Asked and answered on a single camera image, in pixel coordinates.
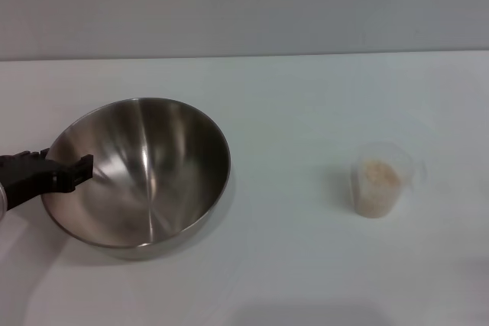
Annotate clear plastic measuring cup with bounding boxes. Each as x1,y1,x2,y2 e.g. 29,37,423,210
350,141,427,221

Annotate white rice grains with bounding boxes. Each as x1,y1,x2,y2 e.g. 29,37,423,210
355,160,402,220

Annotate stainless steel mixing bowl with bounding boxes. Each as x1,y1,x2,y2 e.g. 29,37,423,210
39,97,232,261

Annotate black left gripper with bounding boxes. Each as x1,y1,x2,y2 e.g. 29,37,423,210
0,147,95,211

